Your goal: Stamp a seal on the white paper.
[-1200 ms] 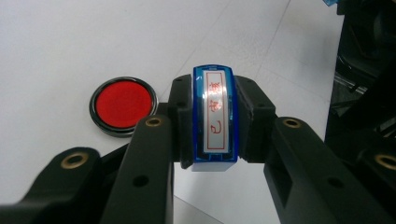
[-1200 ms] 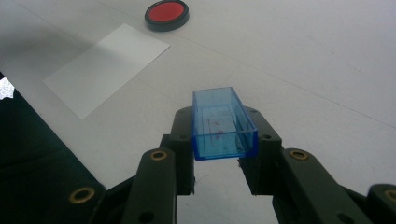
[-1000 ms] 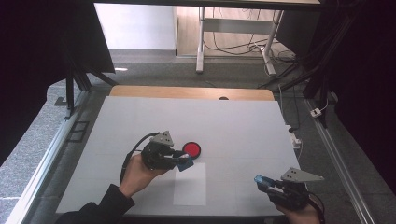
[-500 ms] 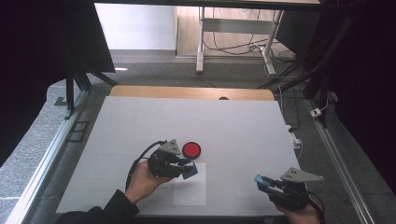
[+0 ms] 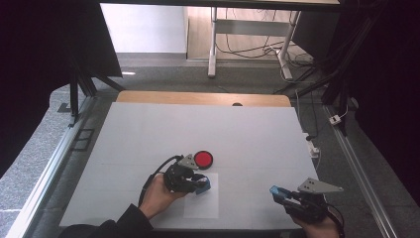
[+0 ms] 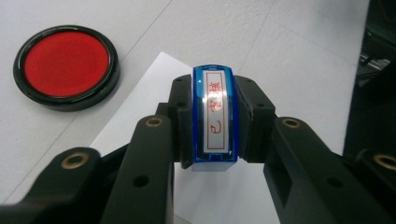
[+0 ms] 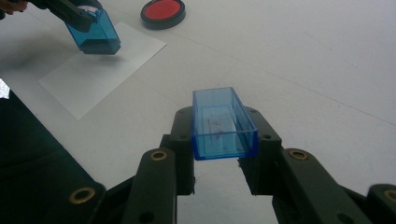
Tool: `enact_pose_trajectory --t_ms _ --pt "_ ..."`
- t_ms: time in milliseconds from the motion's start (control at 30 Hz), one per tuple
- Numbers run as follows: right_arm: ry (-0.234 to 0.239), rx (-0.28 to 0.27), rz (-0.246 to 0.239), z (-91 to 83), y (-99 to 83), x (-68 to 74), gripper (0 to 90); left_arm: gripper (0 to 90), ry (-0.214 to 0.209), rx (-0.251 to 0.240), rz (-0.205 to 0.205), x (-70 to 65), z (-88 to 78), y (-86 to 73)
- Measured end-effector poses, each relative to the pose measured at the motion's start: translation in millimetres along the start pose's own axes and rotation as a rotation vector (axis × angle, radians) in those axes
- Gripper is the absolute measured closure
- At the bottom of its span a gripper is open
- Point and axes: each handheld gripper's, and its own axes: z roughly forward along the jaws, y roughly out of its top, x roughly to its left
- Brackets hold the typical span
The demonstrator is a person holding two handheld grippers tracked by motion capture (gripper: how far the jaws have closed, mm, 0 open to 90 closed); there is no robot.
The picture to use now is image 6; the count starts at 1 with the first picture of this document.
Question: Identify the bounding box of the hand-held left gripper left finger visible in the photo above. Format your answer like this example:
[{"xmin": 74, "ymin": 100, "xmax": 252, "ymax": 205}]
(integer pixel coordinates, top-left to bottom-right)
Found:
[{"xmin": 154, "ymin": 73, "xmax": 196, "ymax": 171}]

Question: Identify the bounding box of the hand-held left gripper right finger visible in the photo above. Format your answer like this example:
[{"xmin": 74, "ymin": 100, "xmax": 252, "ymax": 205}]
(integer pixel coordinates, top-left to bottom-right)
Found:
[{"xmin": 233, "ymin": 74, "xmax": 278, "ymax": 165}]

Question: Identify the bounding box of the blue transparent stamp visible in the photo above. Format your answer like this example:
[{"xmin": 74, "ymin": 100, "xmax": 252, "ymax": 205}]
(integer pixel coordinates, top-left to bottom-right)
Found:
[{"xmin": 191, "ymin": 63, "xmax": 240, "ymax": 173}]

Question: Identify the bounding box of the white paper sheet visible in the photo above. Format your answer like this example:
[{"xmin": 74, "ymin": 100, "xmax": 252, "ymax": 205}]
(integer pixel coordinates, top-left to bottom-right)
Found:
[{"xmin": 89, "ymin": 50, "xmax": 282, "ymax": 224}]

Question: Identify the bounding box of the round red ink pad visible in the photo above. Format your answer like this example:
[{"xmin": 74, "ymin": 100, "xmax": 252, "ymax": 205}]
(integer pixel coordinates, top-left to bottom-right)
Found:
[{"xmin": 12, "ymin": 24, "xmax": 121, "ymax": 113}]

